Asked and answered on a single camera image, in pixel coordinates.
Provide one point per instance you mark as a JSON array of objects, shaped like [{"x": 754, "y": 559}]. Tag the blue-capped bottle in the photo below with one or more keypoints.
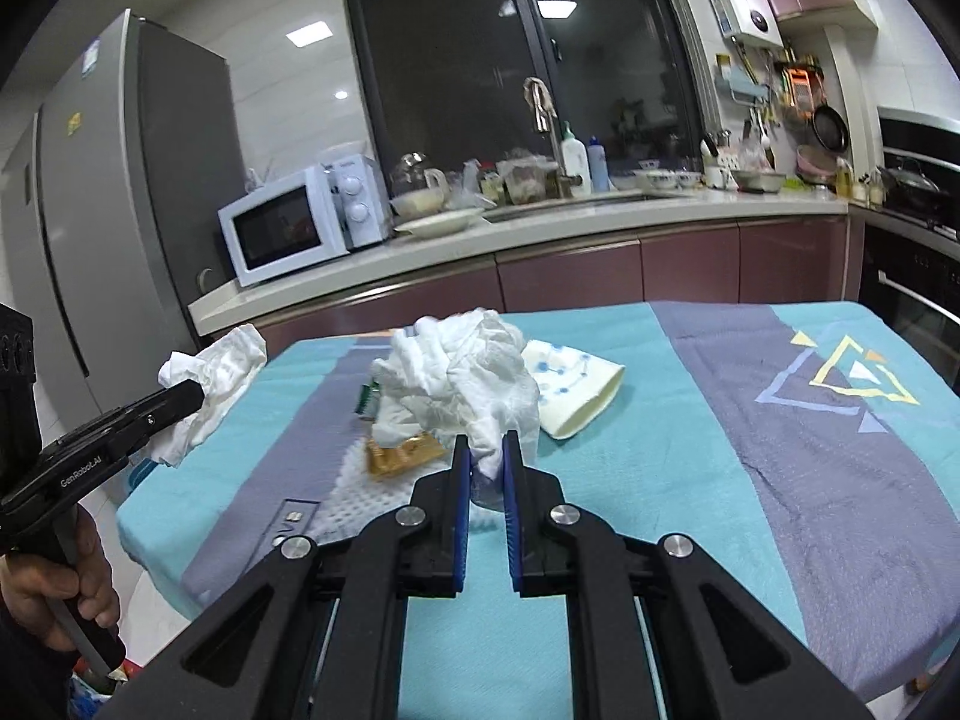
[{"x": 598, "y": 169}]

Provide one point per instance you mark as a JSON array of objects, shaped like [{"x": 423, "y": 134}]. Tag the golden orange snack wrapper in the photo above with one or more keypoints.
[{"x": 397, "y": 457}]

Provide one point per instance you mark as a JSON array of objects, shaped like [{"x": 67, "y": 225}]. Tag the orange grater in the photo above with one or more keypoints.
[{"x": 799, "y": 90}]

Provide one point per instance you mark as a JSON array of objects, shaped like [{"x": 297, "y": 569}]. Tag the large white tissue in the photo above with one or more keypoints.
[{"x": 465, "y": 367}]

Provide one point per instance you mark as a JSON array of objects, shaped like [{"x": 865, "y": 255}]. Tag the maroon base cabinets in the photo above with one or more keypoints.
[{"x": 675, "y": 262}]

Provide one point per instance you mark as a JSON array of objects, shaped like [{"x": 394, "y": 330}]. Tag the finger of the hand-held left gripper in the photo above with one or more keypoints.
[{"x": 169, "y": 405}]

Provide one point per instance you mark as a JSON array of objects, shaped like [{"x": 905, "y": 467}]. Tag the metal basin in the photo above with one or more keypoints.
[{"x": 757, "y": 181}]

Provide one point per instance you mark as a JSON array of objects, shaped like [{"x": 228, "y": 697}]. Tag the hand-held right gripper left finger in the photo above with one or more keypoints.
[{"x": 459, "y": 517}]

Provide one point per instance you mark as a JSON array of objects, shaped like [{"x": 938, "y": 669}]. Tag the black range hood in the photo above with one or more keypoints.
[{"x": 919, "y": 135}]

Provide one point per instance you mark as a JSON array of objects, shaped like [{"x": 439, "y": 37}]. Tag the black frying pan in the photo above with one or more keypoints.
[{"x": 830, "y": 131}]

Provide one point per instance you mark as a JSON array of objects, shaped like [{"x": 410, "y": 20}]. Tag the grey refrigerator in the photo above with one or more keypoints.
[{"x": 112, "y": 202}]

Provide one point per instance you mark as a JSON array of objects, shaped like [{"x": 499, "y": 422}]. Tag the white microwave oven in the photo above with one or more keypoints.
[{"x": 285, "y": 229}]

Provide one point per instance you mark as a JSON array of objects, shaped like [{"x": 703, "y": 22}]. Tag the white patterned bowl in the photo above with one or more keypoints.
[
  {"x": 688, "y": 180},
  {"x": 650, "y": 180}
]

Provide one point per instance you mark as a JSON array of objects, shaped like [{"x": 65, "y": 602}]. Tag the metal kitchen faucet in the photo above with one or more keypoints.
[{"x": 551, "y": 127}]

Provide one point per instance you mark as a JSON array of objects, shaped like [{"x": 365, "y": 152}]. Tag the person's left hand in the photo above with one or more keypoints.
[{"x": 30, "y": 592}]

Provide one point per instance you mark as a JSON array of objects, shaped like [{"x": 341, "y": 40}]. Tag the pink bowl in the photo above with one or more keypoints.
[{"x": 814, "y": 163}]

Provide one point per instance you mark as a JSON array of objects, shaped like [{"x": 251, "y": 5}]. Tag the white dish soap bottle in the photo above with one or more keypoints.
[{"x": 576, "y": 165}]

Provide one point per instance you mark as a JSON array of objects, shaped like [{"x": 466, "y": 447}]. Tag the dark kitchen window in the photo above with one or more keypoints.
[{"x": 450, "y": 52}]

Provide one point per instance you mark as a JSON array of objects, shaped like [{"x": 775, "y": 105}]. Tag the white plate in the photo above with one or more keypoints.
[{"x": 439, "y": 223}]

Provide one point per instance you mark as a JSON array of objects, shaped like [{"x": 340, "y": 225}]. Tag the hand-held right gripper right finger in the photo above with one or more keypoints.
[{"x": 514, "y": 517}]

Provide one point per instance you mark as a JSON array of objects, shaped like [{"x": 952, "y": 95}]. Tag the clear plastic food container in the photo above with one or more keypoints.
[{"x": 529, "y": 180}]

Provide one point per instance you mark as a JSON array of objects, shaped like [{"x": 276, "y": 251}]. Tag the wok with glass lid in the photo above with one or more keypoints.
[{"x": 911, "y": 181}]

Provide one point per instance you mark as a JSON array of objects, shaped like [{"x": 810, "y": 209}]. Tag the small white tissue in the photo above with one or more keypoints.
[{"x": 217, "y": 367}]

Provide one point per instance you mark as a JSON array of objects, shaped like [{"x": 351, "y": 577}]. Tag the black built-in oven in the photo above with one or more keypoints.
[{"x": 907, "y": 292}]

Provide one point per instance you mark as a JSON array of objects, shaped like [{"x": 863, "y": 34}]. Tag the white mug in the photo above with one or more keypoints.
[{"x": 718, "y": 177}]

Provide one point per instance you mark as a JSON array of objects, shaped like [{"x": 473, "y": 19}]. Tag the green snack wrapper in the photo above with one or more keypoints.
[{"x": 367, "y": 401}]

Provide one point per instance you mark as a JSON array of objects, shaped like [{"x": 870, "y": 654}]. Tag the teal and purple tablecloth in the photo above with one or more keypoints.
[{"x": 675, "y": 502}]

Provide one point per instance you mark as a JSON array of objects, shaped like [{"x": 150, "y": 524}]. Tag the white paper cup blue dots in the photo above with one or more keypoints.
[{"x": 577, "y": 397}]

